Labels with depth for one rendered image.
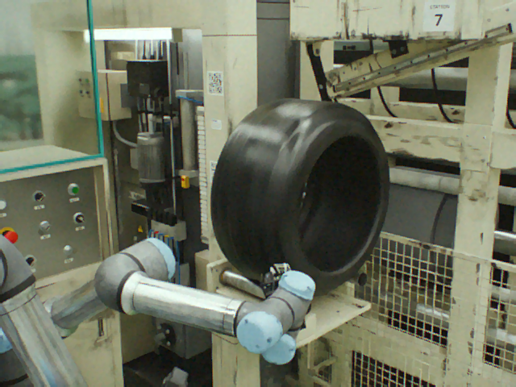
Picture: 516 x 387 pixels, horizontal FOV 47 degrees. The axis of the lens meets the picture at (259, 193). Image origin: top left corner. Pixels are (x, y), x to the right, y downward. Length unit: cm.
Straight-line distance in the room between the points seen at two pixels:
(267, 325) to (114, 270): 39
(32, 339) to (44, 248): 97
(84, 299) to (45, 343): 51
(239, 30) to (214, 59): 12
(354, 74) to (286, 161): 59
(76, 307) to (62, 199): 51
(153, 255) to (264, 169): 37
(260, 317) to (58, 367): 36
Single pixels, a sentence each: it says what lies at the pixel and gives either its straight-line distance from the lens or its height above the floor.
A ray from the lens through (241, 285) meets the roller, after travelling 188.
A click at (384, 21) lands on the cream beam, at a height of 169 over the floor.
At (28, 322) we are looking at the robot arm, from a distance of 108.
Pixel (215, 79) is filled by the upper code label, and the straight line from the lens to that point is 192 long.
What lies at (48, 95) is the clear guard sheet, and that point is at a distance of 194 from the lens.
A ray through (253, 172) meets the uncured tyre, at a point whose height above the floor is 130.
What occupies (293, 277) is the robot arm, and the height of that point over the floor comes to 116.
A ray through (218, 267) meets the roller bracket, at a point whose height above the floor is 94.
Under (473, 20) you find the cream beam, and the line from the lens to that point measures 176.
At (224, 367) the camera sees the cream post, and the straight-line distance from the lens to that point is 222.
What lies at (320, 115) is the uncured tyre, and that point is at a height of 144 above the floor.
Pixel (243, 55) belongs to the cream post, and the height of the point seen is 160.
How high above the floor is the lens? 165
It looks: 15 degrees down
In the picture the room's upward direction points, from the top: 1 degrees counter-clockwise
